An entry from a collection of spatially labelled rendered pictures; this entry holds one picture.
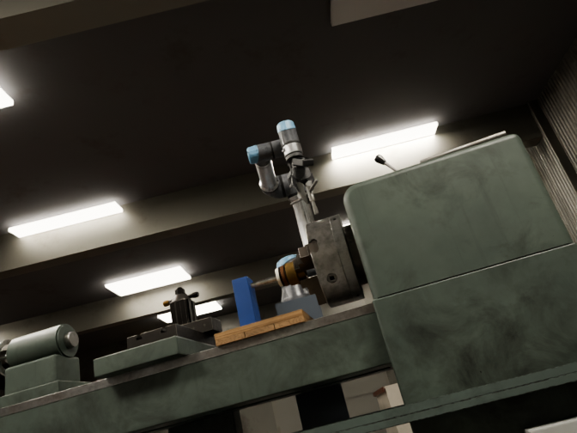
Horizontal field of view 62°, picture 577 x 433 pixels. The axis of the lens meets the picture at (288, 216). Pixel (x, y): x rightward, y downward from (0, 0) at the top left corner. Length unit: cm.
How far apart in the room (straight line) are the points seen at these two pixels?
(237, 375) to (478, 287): 78
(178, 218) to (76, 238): 116
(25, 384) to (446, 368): 149
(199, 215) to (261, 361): 396
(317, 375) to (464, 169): 79
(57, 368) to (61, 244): 395
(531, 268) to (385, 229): 42
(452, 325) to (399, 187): 45
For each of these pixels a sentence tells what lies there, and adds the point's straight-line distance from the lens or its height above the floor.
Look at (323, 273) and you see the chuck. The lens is 159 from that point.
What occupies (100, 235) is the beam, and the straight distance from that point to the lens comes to 574.
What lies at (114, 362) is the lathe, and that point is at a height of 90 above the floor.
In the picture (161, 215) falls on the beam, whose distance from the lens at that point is 555.
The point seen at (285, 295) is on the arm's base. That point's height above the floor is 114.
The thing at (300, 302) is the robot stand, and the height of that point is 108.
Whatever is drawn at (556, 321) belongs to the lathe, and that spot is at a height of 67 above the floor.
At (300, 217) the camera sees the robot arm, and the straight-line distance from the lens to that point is 235.
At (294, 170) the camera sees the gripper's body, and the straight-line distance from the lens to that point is 187.
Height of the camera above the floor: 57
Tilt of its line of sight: 23 degrees up
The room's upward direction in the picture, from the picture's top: 14 degrees counter-clockwise
